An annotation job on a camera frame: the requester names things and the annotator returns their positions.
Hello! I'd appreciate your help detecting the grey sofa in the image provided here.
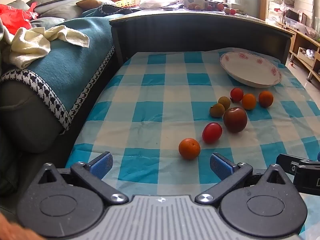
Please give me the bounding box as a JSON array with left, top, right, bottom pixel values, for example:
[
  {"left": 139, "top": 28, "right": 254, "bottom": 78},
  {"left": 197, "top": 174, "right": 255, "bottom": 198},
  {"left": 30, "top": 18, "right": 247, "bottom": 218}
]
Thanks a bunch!
[{"left": 0, "top": 0, "right": 118, "bottom": 215}]

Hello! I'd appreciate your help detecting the dark red plum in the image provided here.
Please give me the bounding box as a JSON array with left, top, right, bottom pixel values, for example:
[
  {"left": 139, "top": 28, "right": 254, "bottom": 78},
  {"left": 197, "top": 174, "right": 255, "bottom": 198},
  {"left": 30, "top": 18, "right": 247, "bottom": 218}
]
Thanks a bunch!
[{"left": 223, "top": 107, "right": 248, "bottom": 133}]

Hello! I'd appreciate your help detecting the small round red tomato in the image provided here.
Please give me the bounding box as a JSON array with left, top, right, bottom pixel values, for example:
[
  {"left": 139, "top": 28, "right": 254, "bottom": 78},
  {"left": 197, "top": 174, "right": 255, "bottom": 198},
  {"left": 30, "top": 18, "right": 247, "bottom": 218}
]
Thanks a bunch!
[{"left": 230, "top": 88, "right": 244, "bottom": 103}]

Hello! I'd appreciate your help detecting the white storage shelf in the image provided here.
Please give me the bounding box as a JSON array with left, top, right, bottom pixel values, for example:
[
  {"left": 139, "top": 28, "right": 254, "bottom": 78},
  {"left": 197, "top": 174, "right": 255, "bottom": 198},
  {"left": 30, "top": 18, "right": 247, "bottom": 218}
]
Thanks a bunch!
[{"left": 266, "top": 0, "right": 320, "bottom": 35}]

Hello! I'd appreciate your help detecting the oval red tomato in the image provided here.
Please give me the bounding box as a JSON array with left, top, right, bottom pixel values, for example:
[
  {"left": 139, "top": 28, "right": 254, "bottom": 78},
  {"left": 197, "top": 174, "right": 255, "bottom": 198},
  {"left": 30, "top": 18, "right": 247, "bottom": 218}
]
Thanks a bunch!
[{"left": 202, "top": 122, "right": 223, "bottom": 144}]

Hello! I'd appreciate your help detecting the wooden cabinet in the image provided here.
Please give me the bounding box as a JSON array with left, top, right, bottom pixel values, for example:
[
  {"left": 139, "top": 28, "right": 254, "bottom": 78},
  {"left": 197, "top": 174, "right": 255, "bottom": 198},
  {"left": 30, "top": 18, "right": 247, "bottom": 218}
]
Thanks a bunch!
[{"left": 275, "top": 22, "right": 320, "bottom": 88}]

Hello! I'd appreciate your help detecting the dark wooden table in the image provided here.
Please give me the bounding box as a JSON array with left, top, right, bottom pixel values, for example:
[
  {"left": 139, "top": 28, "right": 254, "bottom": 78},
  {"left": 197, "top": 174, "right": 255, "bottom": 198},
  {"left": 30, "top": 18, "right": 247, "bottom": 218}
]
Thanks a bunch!
[{"left": 109, "top": 11, "right": 295, "bottom": 65}]

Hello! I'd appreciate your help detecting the brown longan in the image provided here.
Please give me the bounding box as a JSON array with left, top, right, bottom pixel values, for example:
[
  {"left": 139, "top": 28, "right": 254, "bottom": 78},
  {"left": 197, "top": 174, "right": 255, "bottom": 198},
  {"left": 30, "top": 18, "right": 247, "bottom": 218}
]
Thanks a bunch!
[
  {"left": 218, "top": 96, "right": 231, "bottom": 110},
  {"left": 209, "top": 104, "right": 225, "bottom": 118}
]

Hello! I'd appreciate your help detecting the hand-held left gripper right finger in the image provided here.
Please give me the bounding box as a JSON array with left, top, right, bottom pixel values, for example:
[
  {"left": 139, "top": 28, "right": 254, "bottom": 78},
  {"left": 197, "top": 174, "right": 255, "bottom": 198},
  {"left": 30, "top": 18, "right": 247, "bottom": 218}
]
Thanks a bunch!
[{"left": 195, "top": 152, "right": 287, "bottom": 204}]

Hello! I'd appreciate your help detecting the small orange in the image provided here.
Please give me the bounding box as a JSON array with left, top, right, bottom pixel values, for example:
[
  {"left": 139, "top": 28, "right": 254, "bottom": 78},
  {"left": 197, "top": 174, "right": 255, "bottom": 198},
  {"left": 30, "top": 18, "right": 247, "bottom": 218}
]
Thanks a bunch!
[
  {"left": 258, "top": 91, "right": 274, "bottom": 108},
  {"left": 242, "top": 93, "right": 257, "bottom": 110},
  {"left": 178, "top": 138, "right": 201, "bottom": 160}
]

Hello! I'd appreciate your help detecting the cream towel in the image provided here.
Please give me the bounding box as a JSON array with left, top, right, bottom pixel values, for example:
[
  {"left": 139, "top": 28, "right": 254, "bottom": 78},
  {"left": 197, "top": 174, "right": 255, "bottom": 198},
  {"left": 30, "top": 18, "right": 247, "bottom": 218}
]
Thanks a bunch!
[{"left": 0, "top": 25, "right": 90, "bottom": 70}]

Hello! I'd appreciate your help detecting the yellow basket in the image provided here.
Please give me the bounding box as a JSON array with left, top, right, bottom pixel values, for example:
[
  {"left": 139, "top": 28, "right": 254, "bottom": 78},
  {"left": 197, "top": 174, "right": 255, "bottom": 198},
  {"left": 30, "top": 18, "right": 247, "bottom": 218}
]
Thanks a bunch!
[{"left": 114, "top": 0, "right": 143, "bottom": 8}]

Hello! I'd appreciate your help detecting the red plastic bag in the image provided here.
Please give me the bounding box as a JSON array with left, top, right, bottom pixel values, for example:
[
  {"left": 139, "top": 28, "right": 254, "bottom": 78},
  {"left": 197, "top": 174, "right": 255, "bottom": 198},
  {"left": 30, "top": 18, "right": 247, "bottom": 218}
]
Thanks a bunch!
[{"left": 0, "top": 4, "right": 38, "bottom": 35}]

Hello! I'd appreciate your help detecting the white plate with pink flowers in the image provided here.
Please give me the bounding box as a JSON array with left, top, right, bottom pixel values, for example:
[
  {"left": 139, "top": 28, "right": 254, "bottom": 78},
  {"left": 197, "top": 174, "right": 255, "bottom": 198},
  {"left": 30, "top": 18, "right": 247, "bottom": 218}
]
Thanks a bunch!
[{"left": 219, "top": 51, "right": 282, "bottom": 88}]

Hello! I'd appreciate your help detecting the row of small red tomatoes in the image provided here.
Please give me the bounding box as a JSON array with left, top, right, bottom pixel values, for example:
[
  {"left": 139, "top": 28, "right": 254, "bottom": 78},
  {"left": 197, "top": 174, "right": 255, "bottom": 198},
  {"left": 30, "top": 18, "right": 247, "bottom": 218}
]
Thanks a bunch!
[{"left": 187, "top": 2, "right": 237, "bottom": 15}]

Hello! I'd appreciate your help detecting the teal sofa cover houndstooth trim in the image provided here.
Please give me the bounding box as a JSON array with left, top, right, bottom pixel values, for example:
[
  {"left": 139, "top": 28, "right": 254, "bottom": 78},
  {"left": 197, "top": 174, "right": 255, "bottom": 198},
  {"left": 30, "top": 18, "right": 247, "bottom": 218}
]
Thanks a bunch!
[{"left": 0, "top": 5, "right": 140, "bottom": 130}]

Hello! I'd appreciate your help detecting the blue white checkered cloth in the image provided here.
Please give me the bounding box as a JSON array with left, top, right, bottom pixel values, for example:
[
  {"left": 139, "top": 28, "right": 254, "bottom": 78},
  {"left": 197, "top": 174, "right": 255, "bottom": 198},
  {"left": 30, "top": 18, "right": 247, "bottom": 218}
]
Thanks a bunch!
[{"left": 65, "top": 47, "right": 320, "bottom": 240}]

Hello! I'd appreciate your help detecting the brown pillow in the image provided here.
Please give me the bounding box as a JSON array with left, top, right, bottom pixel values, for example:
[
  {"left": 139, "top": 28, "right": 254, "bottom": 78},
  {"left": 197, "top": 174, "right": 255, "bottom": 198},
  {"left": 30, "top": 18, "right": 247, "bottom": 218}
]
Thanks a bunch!
[{"left": 76, "top": 0, "right": 110, "bottom": 8}]

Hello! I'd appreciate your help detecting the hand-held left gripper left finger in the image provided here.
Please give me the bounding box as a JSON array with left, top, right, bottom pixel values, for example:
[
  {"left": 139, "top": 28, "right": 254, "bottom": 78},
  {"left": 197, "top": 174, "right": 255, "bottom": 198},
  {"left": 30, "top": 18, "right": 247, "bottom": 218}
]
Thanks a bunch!
[{"left": 37, "top": 151, "right": 129, "bottom": 204}]

